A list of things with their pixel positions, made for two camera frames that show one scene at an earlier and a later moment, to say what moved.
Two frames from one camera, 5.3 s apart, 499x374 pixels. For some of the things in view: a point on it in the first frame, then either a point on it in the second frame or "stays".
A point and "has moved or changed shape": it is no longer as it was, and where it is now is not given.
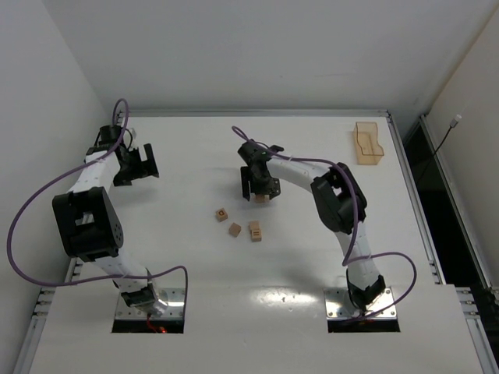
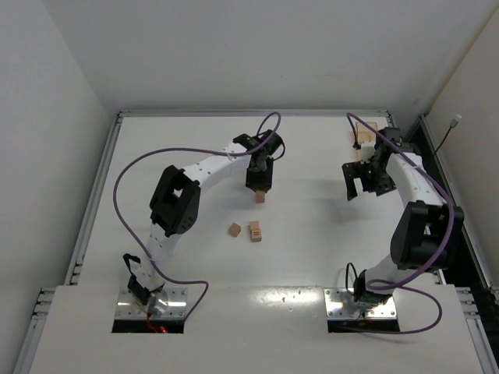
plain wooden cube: (235, 229) stays
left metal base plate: (174, 298) stays
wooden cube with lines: (256, 234) stays
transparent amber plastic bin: (368, 150) stays
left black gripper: (135, 166) -> (258, 180)
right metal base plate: (338, 305) stays
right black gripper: (261, 185) -> (361, 171)
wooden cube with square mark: (221, 214) has moved or changed shape
